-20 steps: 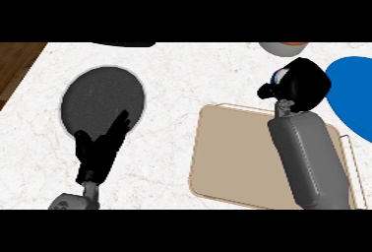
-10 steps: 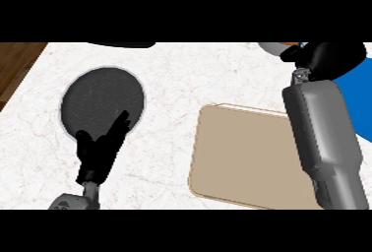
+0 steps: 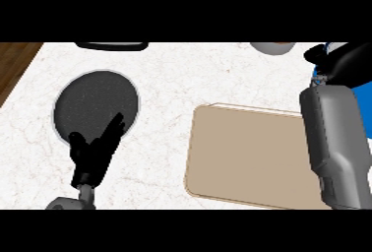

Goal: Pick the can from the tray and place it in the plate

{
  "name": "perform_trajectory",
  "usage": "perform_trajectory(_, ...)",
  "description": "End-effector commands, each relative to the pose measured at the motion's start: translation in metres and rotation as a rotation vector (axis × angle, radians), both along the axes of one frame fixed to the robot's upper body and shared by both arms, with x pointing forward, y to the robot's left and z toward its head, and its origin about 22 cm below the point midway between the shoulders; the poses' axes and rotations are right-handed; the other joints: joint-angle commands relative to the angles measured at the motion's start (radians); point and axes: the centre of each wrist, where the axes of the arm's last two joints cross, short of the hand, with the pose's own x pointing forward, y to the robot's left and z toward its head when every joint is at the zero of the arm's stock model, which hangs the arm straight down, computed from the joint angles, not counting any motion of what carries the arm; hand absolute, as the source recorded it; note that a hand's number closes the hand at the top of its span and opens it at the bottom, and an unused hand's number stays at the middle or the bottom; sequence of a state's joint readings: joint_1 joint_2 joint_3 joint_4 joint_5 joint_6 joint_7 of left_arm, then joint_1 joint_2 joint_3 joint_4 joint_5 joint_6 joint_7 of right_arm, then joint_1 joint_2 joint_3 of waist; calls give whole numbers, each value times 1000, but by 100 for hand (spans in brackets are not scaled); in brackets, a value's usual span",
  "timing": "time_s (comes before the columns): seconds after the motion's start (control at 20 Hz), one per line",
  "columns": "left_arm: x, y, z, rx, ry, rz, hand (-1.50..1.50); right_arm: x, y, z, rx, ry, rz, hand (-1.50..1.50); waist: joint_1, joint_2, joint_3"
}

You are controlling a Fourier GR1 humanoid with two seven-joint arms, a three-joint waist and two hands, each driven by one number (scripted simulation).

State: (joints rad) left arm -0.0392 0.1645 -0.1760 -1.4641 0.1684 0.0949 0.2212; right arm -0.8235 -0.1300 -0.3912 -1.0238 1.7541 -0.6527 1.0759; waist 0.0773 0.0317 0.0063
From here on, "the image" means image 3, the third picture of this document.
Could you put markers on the grey round object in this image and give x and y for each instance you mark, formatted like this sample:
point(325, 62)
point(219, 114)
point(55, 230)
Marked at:
point(272, 47)

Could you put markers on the black flat object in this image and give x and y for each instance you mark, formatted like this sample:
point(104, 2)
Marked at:
point(113, 46)

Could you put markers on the dark grey plate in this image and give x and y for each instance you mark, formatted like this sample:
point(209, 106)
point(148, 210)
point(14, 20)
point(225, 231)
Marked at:
point(95, 101)

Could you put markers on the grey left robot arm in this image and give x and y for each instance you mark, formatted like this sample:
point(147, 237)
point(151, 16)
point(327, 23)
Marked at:
point(77, 200)

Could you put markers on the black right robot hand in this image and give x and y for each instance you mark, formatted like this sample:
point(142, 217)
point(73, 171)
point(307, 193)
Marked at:
point(346, 64)

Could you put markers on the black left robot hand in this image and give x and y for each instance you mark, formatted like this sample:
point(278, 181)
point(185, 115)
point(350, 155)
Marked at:
point(95, 154)

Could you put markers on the beige tray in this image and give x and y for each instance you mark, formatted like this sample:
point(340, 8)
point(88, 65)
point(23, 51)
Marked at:
point(247, 154)

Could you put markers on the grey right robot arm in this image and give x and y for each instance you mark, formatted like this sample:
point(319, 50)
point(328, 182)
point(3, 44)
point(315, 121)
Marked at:
point(337, 147)

